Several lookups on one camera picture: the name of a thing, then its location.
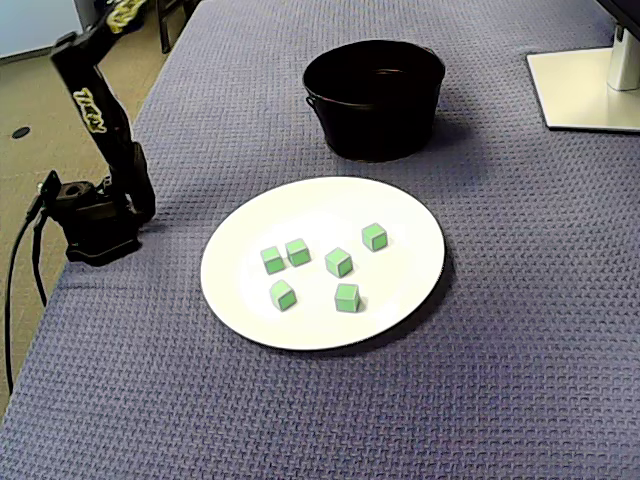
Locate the small green cube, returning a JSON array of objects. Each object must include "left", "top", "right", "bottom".
[
  {"left": 323, "top": 246, "right": 354, "bottom": 279},
  {"left": 360, "top": 222, "right": 389, "bottom": 253},
  {"left": 284, "top": 237, "right": 313, "bottom": 268},
  {"left": 268, "top": 279, "right": 298, "bottom": 312},
  {"left": 259, "top": 245, "right": 286, "bottom": 276},
  {"left": 333, "top": 282, "right": 362, "bottom": 314}
]

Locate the white round plate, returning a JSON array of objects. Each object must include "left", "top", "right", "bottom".
[{"left": 199, "top": 175, "right": 447, "bottom": 352}]

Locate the black metal bucket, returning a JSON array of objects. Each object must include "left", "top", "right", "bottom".
[{"left": 301, "top": 39, "right": 447, "bottom": 164}]

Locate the blue woven cloth mat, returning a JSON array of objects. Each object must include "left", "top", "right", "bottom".
[{"left": 0, "top": 0, "right": 640, "bottom": 480}]

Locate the dark furniture leg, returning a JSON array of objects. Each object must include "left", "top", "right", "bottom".
[{"left": 156, "top": 0, "right": 201, "bottom": 55}]

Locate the white monitor stand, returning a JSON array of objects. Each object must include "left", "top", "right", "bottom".
[{"left": 526, "top": 0, "right": 640, "bottom": 133}]

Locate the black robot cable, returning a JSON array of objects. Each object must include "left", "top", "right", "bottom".
[
  {"left": 3, "top": 214, "right": 41, "bottom": 396},
  {"left": 30, "top": 214, "right": 50, "bottom": 307}
]

